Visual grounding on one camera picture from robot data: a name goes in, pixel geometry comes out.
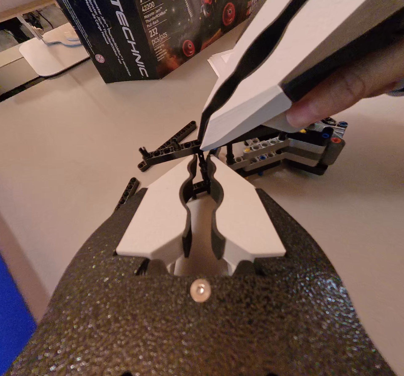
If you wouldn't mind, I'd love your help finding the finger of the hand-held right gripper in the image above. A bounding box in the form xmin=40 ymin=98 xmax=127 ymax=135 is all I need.
xmin=198 ymin=0 xmax=309 ymax=138
xmin=200 ymin=0 xmax=403 ymax=150

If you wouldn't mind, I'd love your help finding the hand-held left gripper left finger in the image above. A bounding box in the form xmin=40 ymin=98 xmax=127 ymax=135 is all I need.
xmin=115 ymin=155 xmax=194 ymax=274

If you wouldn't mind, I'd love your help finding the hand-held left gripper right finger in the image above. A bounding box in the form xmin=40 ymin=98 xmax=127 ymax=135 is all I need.
xmin=206 ymin=155 xmax=287 ymax=276

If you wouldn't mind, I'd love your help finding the long black pinned brick beam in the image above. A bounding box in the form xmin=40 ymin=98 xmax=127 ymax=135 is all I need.
xmin=137 ymin=141 xmax=211 ymax=201

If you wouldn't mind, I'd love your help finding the grey black toy brick chassis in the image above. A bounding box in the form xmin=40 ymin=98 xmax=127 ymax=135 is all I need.
xmin=226 ymin=117 xmax=349 ymax=178

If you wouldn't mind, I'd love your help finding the person's right hand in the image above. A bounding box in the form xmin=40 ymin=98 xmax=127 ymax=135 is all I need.
xmin=287 ymin=53 xmax=404 ymax=128

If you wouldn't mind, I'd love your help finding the short black brick beam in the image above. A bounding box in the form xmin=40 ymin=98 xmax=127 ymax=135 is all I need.
xmin=115 ymin=177 xmax=140 ymax=211

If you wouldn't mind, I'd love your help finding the white instruction booklet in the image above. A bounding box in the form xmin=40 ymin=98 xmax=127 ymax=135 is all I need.
xmin=207 ymin=50 xmax=235 ymax=78

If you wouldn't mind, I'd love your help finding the black toy set box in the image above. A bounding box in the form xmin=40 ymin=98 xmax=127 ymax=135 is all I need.
xmin=38 ymin=0 xmax=262 ymax=84

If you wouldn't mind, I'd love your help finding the white stand base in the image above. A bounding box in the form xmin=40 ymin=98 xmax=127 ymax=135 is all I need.
xmin=17 ymin=10 xmax=92 ymax=78

